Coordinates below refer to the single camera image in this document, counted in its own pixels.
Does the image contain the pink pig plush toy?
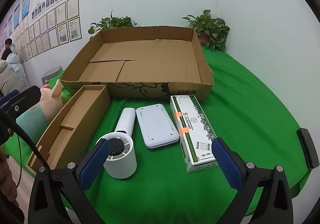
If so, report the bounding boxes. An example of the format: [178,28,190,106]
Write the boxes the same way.
[16,80,68,144]

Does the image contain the narrow cardboard insert box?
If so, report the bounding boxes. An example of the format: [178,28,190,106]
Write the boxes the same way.
[32,85,110,169]

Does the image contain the green white carton box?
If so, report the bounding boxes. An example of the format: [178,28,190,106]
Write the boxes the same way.
[170,95,218,173]

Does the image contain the white device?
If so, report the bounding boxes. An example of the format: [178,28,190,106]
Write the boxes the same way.
[136,104,180,149]

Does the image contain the operator hand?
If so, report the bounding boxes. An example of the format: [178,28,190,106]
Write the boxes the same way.
[0,146,17,202]

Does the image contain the person in beige coat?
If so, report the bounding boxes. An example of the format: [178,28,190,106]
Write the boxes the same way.
[0,60,25,98]

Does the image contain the grey plastic stool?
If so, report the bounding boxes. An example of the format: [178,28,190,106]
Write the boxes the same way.
[41,66,63,85]

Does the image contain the person in light blue coat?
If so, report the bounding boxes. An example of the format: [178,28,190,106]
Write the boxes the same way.
[6,53,28,88]

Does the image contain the person in black standing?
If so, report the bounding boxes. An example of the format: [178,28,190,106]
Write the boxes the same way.
[1,38,12,61]

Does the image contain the black phone at table edge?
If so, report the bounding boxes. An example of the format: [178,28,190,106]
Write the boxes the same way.
[297,128,319,169]

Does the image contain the left potted plant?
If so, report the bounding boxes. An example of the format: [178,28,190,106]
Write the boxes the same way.
[87,12,137,39]

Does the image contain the potted plant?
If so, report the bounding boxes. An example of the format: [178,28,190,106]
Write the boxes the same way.
[182,9,230,52]
[87,12,137,39]

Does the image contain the large cardboard tray box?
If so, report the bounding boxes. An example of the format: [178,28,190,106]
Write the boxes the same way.
[61,26,214,101]

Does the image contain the right potted plant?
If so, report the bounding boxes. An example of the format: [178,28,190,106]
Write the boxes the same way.
[182,9,230,52]

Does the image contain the black cable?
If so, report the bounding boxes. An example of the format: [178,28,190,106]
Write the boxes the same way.
[0,109,51,170]

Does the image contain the framed certificates on wall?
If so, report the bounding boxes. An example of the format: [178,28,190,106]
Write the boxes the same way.
[10,0,82,63]

